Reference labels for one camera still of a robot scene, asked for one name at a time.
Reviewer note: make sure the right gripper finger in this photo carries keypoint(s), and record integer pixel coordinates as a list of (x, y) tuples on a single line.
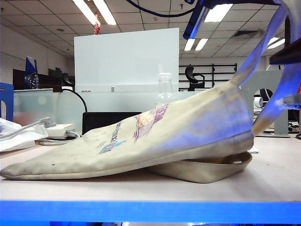
[(287, 55), (294, 101)]

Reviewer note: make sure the beige printed canvas tote bag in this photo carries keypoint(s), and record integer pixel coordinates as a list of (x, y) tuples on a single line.
[(188, 122)]

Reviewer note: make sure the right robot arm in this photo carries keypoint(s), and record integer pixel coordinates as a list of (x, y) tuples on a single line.
[(195, 21)]

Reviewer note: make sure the white plastic bag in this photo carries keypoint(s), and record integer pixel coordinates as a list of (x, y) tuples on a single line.
[(14, 143)]

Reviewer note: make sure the ceiling fluorescent light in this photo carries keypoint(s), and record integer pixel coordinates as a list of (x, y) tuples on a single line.
[(189, 44), (103, 11), (217, 14), (277, 42)]

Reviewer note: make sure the dark tall cabinet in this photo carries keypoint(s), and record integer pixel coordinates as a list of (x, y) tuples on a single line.
[(288, 30)]

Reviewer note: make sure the grey metal bookend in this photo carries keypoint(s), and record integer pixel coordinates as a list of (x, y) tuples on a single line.
[(263, 80)]

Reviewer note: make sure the small white fan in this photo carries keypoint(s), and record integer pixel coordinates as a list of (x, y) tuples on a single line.
[(258, 101)]

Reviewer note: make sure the ceiling air vent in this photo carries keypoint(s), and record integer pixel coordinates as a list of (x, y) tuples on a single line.
[(245, 34)]

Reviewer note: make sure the black metal shelf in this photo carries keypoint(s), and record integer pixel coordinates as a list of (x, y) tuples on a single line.
[(212, 70)]

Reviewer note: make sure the black office chair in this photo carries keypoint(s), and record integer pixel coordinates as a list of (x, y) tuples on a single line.
[(191, 77)]

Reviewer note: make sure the clear plastic drink bottle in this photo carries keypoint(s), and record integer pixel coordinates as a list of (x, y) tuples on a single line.
[(164, 84)]

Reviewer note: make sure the white board panel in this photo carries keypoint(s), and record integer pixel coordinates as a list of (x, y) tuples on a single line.
[(127, 61)]

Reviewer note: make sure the frosted glass desk partition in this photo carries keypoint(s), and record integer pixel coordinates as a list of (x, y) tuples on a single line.
[(117, 101)]

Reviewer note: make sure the red hanging ornament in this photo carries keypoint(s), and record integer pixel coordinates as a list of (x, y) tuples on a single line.
[(97, 29)]

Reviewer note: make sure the white power strip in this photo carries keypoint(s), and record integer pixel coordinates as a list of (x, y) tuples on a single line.
[(60, 129)]

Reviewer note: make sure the blue crystal trophy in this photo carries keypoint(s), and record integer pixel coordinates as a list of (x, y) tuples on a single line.
[(31, 75)]

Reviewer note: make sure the blue metal bookend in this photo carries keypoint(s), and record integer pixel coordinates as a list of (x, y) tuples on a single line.
[(9, 94)]

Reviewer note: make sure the blue front rail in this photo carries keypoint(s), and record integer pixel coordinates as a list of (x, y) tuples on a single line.
[(150, 212)]

